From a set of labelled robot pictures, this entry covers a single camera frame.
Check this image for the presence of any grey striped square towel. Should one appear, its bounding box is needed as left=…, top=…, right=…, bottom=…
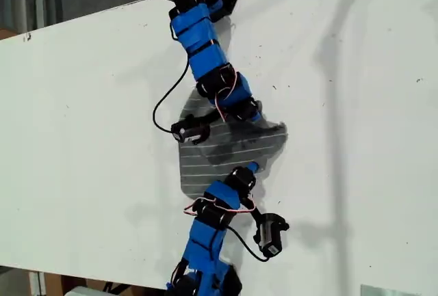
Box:
left=177, top=87, right=288, bottom=200

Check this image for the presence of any white plastic container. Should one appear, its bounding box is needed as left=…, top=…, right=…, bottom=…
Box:
left=63, top=285, right=116, bottom=296

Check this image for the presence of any white table leg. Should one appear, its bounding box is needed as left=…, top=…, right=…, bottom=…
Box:
left=28, top=270, right=47, bottom=296

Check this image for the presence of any brown cardboard piece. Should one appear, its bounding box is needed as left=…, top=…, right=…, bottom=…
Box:
left=0, top=28, right=23, bottom=41

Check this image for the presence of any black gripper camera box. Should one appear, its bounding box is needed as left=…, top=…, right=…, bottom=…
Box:
left=170, top=116, right=211, bottom=145
left=253, top=220, right=285, bottom=258

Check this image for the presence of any black camera cable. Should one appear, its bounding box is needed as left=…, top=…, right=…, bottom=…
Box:
left=152, top=57, right=191, bottom=133
left=225, top=226, right=273, bottom=263

